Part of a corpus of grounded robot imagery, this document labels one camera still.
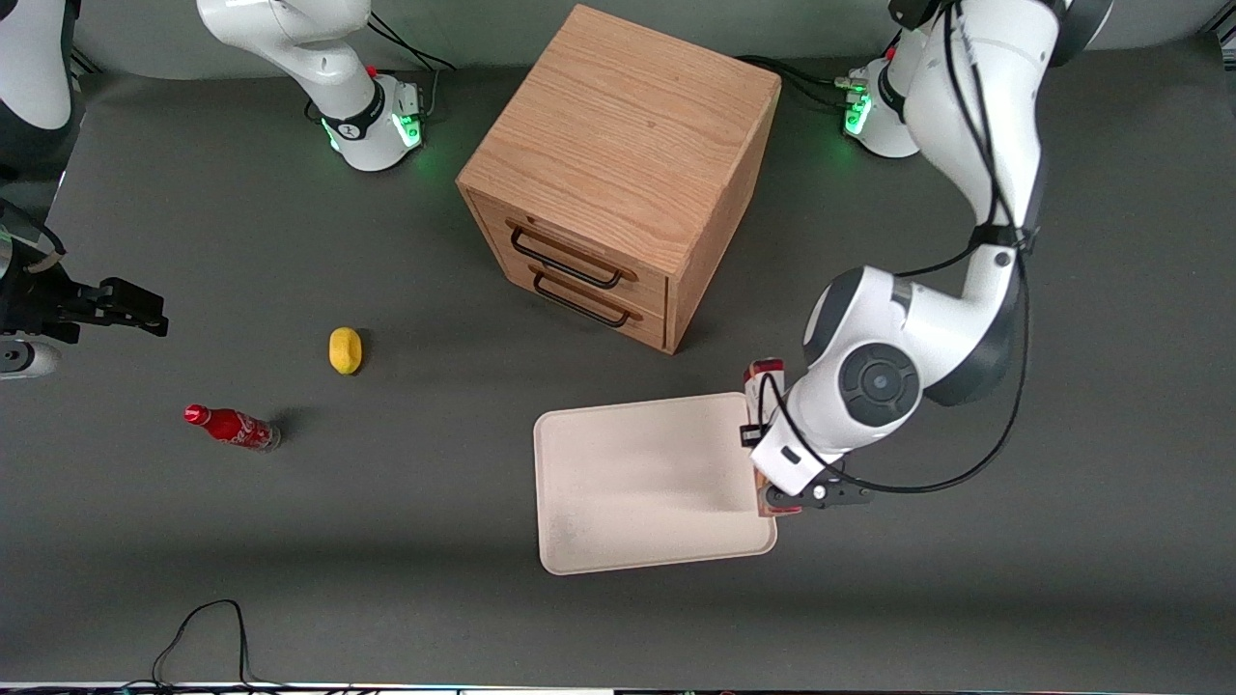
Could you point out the wooden drawer cabinet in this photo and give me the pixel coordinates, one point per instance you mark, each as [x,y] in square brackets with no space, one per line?
[618,135]

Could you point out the red cola bottle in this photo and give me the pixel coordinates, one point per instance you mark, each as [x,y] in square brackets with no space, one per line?
[232,427]

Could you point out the red cookie box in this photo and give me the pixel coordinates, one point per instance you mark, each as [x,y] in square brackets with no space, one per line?
[767,373]

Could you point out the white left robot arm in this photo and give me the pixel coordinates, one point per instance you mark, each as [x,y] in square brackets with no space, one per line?
[975,116]

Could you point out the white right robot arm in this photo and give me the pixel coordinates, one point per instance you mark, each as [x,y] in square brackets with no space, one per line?
[328,68]

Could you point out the white rectangular tray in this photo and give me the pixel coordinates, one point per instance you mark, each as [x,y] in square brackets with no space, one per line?
[637,483]

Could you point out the yellow lemon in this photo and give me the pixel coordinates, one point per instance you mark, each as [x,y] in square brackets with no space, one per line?
[345,349]

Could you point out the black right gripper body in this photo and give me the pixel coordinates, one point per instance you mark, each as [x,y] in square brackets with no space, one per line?
[37,302]

